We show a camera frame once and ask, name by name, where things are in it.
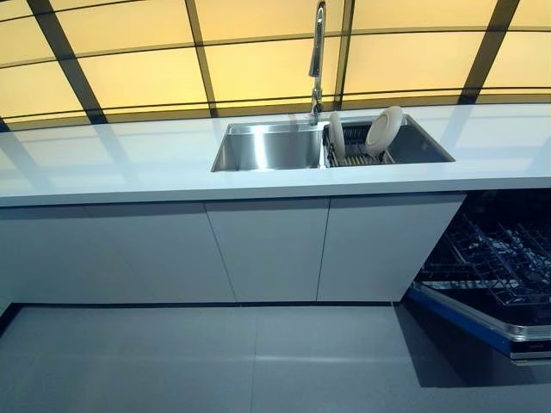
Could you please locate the stainless steel double sink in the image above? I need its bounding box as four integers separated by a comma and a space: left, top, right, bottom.
209, 114, 456, 173

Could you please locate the black dish drying rack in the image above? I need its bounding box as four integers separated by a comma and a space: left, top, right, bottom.
322, 121, 410, 168

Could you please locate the chrome pull-down kitchen faucet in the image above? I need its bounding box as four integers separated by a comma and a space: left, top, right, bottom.
307, 0, 327, 126

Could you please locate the dishwasher wire basket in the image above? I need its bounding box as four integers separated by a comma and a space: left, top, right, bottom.
419, 213, 551, 309

